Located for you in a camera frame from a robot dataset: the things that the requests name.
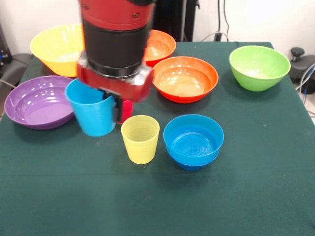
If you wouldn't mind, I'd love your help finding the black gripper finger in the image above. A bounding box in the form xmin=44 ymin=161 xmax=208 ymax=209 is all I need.
xmin=113 ymin=97 xmax=124 ymax=123

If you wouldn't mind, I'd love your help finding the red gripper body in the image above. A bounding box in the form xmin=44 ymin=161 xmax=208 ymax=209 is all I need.
xmin=76 ymin=52 xmax=155 ymax=103

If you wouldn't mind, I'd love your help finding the light blue cup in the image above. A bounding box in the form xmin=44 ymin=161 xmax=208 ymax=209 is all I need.
xmin=64 ymin=78 xmax=117 ymax=137

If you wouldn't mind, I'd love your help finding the yellow-green cup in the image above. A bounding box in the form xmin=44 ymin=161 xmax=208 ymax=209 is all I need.
xmin=121 ymin=115 xmax=160 ymax=165

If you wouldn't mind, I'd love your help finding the orange bowl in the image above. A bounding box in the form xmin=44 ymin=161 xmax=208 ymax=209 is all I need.
xmin=151 ymin=56 xmax=220 ymax=103
xmin=144 ymin=29 xmax=177 ymax=68

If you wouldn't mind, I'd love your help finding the light blue bowl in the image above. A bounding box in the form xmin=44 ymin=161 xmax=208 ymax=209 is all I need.
xmin=163 ymin=114 xmax=225 ymax=161

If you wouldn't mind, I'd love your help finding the dark blue bowl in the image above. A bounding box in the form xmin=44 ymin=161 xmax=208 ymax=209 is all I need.
xmin=166 ymin=147 xmax=220 ymax=172

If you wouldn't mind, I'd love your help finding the light green bowl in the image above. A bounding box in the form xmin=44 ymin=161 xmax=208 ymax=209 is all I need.
xmin=229 ymin=45 xmax=291 ymax=92

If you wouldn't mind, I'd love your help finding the red cup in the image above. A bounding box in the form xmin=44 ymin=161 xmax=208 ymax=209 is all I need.
xmin=117 ymin=98 xmax=135 ymax=125

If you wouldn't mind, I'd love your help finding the large yellow bowl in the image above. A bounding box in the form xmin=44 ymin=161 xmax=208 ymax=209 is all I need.
xmin=30 ymin=23 xmax=86 ymax=78

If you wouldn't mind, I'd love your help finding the purple bowl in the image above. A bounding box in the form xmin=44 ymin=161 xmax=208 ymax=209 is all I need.
xmin=4 ymin=75 xmax=76 ymax=130

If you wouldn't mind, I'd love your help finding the dark green tablecloth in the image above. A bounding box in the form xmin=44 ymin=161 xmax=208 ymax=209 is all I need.
xmin=0 ymin=41 xmax=315 ymax=236

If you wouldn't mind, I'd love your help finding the black chair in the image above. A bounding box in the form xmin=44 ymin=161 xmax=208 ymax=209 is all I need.
xmin=0 ymin=53 xmax=33 ymax=89

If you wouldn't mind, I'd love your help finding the black knob clamp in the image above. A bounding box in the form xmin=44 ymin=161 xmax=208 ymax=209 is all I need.
xmin=290 ymin=47 xmax=305 ymax=64

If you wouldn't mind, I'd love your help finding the black rounded base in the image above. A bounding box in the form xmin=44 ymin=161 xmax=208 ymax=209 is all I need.
xmin=287 ymin=55 xmax=315 ymax=86

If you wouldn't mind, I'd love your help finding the black wall cable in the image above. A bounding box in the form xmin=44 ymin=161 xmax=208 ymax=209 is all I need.
xmin=222 ymin=0 xmax=231 ymax=42

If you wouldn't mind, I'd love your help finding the grey blue cable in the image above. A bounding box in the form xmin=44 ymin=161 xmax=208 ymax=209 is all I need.
xmin=295 ymin=62 xmax=315 ymax=95

